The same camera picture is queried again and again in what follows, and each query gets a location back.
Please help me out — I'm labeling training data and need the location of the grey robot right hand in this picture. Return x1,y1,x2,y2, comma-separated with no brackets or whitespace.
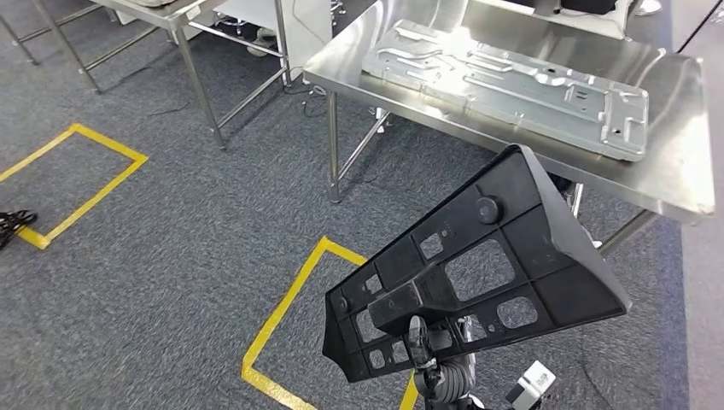
406,314,479,410

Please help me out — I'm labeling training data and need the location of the black plastic plate bracket part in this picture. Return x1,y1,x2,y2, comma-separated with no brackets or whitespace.
322,143,633,384

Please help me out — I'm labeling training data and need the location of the stainless steel workbench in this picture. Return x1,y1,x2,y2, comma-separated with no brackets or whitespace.
302,0,716,259

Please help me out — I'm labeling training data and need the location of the yellow floor tape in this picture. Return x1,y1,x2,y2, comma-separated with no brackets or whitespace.
241,236,421,410
0,123,149,251

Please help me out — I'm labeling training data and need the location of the stamped silver metal plate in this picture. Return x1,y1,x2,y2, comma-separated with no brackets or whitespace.
360,18,651,163

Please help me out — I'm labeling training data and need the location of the white board panel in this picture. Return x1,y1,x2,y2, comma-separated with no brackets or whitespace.
214,0,333,64

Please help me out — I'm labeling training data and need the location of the stainless steel side table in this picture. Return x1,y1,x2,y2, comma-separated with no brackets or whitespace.
0,0,294,152

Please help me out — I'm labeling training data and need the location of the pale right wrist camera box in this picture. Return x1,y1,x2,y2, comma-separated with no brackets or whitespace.
505,360,558,410

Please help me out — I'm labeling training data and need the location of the black floor cable bundle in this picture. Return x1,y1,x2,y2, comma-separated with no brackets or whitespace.
283,83,330,120

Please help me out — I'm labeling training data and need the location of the black strap bundle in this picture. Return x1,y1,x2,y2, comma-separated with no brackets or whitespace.
0,210,39,251

